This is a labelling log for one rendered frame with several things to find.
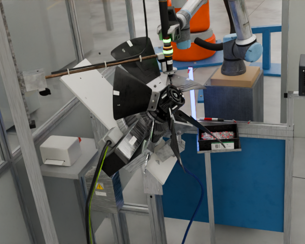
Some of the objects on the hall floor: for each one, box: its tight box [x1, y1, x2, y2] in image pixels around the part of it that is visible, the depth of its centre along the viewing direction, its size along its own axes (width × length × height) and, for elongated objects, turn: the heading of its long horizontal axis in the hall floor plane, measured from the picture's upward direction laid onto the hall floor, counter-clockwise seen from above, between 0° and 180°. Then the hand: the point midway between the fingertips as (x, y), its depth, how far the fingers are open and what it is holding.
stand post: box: [146, 193, 167, 244], centre depth 257 cm, size 4×9×91 cm, turn 173°
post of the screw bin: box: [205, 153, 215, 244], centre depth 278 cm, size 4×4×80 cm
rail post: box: [284, 138, 294, 244], centre depth 280 cm, size 4×4×78 cm
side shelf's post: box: [73, 175, 97, 244], centre depth 276 cm, size 4×4×83 cm
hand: (163, 31), depth 216 cm, fingers closed on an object, 4 cm apart
